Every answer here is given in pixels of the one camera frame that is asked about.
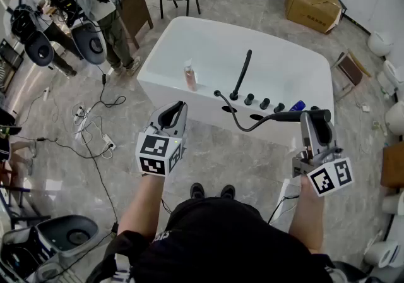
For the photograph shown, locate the grey backpack device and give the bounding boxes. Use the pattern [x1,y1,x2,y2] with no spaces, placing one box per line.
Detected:
[0,214,100,283]
[49,0,107,66]
[9,3,55,68]

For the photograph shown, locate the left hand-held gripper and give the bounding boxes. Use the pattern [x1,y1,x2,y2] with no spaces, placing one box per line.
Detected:
[135,100,189,178]

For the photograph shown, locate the black curved faucet spout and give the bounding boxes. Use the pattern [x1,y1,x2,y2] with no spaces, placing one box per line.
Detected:
[229,49,253,102]

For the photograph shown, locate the person's right forearm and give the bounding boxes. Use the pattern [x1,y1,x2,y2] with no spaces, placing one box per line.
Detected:
[288,176,326,254]

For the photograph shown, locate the black metal rack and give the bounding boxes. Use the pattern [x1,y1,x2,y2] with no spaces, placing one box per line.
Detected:
[0,177,51,229]

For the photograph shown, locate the person's right black shoe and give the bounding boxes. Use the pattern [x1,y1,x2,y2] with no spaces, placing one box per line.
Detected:
[220,184,236,200]

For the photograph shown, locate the person's left forearm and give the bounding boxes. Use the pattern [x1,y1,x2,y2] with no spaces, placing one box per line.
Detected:
[117,174,167,243]

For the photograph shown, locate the person's black shoe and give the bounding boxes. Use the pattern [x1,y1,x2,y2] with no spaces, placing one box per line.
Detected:
[220,184,236,200]
[189,182,206,200]

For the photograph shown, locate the white bathtub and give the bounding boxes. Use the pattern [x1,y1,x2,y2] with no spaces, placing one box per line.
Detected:
[136,16,335,152]

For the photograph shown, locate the large open cardboard box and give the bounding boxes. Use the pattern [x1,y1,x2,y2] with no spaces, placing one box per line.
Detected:
[284,0,343,35]

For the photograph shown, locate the closed brown cardboard box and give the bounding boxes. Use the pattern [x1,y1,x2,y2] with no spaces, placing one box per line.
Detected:
[380,141,404,190]

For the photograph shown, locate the person's left black shoe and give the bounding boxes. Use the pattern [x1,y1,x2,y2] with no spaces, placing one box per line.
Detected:
[189,182,206,200]

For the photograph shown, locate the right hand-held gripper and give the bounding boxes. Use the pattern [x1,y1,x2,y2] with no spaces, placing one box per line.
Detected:
[292,112,354,198]

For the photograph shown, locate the wooden stool frame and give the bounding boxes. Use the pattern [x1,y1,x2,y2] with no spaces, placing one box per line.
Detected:
[330,50,372,102]

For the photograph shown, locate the blue bottle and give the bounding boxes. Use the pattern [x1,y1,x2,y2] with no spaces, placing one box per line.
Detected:
[288,100,307,113]

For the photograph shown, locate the person's black clothing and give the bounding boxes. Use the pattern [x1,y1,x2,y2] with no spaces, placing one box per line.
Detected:
[85,196,338,283]

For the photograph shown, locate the black shower hose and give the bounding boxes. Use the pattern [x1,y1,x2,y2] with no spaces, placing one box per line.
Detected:
[213,89,278,133]

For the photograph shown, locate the long black floor cable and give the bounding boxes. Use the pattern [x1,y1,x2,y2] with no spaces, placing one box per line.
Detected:
[36,136,120,235]

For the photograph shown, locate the white power strip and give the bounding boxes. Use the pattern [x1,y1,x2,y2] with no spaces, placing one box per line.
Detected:
[73,105,91,123]
[101,133,117,152]

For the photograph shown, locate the black cable with adapter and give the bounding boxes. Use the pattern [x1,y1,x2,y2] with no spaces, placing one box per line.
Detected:
[94,64,126,109]

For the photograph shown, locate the pink soap bottle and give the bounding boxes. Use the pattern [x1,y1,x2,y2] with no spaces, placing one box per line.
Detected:
[183,58,198,92]

